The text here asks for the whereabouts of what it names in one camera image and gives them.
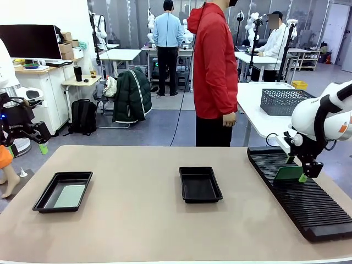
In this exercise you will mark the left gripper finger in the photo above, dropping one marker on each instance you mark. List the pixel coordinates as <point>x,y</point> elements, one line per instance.
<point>41,134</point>
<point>6,143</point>

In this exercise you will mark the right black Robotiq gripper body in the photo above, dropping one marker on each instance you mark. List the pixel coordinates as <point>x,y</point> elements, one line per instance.
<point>308,154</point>

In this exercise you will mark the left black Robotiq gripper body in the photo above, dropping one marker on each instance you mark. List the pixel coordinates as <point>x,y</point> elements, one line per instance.
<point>15,121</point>

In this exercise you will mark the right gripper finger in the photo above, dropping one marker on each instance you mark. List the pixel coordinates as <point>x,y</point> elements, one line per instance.
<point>313,169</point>
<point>290,159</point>

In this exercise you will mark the green circuit board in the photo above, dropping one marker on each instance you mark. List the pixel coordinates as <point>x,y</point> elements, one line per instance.
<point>288,173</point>
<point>70,195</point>

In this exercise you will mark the black ESD tray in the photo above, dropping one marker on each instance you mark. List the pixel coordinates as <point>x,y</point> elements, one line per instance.
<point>200,187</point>
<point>52,187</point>

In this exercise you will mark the person's right forearm red sleeve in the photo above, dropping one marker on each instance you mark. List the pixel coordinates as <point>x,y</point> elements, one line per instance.
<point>229,99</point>

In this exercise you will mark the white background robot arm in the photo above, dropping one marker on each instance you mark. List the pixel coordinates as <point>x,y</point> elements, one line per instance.
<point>292,27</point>
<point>100,27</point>
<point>151,24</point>
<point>187,30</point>
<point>251,24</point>

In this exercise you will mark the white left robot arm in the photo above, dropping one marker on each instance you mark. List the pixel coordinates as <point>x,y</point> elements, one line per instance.
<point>8,71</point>

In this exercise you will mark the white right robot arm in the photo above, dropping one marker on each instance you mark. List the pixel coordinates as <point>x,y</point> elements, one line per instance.
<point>308,118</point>

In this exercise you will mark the person's right hand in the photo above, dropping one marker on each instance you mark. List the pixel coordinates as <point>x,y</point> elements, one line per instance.
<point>229,120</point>

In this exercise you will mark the orange cloth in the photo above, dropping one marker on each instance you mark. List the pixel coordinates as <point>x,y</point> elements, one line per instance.
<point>5,158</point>

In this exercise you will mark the white air purifier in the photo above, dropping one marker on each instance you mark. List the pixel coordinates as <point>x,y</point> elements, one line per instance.
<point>23,147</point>

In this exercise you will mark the small white floor object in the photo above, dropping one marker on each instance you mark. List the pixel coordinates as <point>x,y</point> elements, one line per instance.
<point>23,173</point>

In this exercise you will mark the black slotted board rack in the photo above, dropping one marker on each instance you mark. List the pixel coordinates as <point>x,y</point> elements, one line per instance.
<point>302,203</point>

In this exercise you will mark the mannequin leg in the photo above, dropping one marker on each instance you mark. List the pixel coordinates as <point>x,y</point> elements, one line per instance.
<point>11,182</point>

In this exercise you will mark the white cabinet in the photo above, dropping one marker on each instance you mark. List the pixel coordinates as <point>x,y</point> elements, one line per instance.
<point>46,90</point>

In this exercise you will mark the black backpack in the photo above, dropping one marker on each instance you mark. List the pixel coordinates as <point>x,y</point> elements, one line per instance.
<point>82,115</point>

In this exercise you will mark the grey woven basket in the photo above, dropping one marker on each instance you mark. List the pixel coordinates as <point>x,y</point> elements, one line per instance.
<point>283,103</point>

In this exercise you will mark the green bowl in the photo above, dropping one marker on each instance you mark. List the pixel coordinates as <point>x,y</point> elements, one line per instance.
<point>30,66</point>

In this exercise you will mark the small wooden side table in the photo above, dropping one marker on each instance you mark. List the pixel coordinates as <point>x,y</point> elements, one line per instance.
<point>74,82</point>

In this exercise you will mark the white table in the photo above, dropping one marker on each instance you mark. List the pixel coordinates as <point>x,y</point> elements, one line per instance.
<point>253,101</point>

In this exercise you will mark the yellow bin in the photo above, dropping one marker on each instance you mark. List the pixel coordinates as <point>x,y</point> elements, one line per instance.
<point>299,85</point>

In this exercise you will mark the black tumbler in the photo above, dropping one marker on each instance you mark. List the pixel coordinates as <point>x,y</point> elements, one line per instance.
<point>77,74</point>

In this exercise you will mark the grey chair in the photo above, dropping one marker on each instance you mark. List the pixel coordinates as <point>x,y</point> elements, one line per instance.
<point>100,94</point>

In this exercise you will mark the black keyboard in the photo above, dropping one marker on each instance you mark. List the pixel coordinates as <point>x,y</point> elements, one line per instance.
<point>59,63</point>

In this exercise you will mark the small amber jar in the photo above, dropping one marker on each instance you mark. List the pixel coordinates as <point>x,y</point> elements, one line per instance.
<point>93,74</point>

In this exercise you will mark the black desktop monitor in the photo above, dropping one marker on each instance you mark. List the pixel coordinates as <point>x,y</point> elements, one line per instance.
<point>30,41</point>

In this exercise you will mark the white bag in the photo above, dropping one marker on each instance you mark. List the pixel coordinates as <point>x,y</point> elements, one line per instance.
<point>110,86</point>

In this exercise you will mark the white box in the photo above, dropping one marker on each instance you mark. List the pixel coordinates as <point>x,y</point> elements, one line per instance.
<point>78,52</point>

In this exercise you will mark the low storage shelf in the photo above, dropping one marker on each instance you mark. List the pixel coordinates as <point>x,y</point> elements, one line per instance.
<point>309,59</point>

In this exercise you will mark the small brown cardboard box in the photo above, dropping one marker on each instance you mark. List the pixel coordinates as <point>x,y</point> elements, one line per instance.
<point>75,43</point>

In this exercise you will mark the dark green jacket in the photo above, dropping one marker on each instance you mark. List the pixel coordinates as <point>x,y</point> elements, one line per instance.
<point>132,96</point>

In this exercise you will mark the black tripod stand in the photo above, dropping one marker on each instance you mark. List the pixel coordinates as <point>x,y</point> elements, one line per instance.
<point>286,55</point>

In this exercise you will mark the white background desk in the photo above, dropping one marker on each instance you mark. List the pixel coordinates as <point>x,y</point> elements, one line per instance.
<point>121,53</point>
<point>255,59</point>

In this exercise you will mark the person in white shirt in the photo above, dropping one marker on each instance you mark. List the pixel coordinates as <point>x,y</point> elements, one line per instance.
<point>275,41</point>

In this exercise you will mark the person in red jacket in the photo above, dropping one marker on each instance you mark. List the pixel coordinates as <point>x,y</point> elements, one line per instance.
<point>214,68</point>

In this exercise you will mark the grey door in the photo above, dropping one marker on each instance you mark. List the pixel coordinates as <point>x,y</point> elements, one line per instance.
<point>332,33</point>

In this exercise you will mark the person in light blue shirt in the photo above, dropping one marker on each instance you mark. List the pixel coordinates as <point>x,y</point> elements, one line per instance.
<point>167,30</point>

